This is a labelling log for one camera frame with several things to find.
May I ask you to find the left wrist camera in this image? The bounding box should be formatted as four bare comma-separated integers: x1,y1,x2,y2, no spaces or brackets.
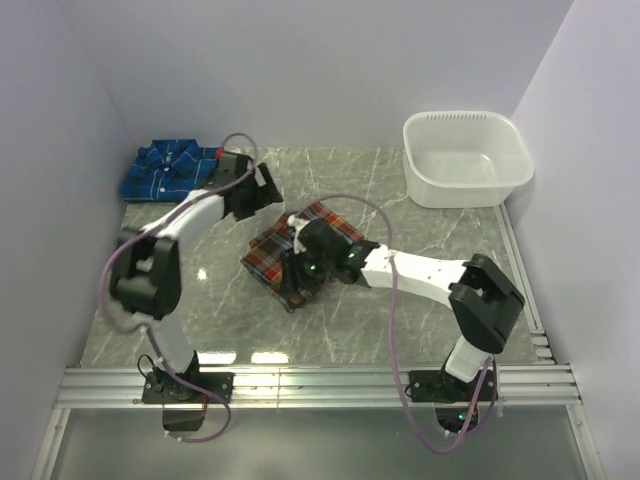
214,149,252,185

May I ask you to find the aluminium rail frame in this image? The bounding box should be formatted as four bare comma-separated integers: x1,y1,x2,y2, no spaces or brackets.
29,199,609,480

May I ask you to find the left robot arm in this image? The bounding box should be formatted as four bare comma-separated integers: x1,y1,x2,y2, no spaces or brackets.
99,153,283,402

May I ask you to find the black box under rail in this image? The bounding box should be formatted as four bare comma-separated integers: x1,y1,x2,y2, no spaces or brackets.
161,405,207,433

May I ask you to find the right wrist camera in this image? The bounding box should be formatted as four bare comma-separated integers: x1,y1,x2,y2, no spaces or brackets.
287,215,310,254

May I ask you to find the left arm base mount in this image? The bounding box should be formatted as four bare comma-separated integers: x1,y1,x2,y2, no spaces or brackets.
141,370,234,405

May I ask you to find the white plastic basin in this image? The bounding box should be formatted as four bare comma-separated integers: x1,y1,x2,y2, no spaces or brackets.
402,111,535,209

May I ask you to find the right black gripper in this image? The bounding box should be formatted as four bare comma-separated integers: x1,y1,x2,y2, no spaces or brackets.
280,244,336,295

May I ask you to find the blue plaid shirt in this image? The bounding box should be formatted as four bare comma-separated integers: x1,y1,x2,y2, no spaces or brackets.
120,139,218,203

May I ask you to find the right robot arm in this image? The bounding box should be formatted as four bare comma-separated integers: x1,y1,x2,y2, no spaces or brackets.
280,215,525,400

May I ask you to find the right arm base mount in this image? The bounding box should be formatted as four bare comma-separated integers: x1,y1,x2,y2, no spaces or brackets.
405,370,481,404

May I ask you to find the red brown plaid shirt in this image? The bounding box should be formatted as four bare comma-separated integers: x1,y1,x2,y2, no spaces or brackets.
240,201,364,313

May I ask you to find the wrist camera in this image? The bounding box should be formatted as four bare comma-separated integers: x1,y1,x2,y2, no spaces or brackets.
214,149,252,185
287,215,310,254

